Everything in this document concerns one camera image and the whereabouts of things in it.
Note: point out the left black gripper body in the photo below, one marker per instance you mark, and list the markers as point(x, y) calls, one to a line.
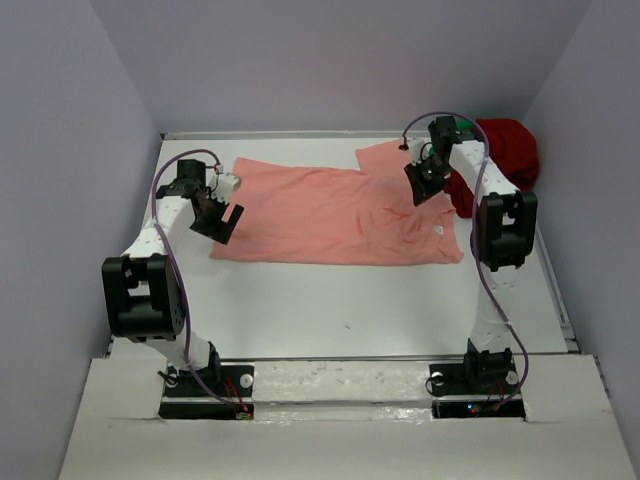
point(208, 223)

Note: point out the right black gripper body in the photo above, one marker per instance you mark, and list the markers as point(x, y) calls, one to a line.
point(428, 177)

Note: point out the pink t shirt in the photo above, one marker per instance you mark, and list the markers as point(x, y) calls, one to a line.
point(336, 216)

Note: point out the red t shirt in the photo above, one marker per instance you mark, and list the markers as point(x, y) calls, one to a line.
point(514, 150)

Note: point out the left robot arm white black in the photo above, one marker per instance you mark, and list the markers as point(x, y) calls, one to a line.
point(145, 292)

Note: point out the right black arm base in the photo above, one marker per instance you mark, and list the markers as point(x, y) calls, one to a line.
point(455, 397)

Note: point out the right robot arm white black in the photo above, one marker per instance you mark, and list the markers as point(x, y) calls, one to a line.
point(502, 236)

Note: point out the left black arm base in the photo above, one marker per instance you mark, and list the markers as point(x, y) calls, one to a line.
point(228, 398)

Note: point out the green t shirt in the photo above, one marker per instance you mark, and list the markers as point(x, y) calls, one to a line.
point(446, 131)

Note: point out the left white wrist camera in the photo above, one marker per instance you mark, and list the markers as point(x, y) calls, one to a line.
point(223, 186)

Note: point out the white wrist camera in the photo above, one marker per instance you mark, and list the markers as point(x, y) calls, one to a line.
point(414, 148)
point(223, 186)

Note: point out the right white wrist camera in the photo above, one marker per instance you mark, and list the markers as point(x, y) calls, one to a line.
point(414, 148)

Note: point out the aluminium back rail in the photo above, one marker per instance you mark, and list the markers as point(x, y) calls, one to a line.
point(281, 134)

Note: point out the aluminium front rail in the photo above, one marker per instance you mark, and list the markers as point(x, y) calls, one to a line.
point(434, 358)

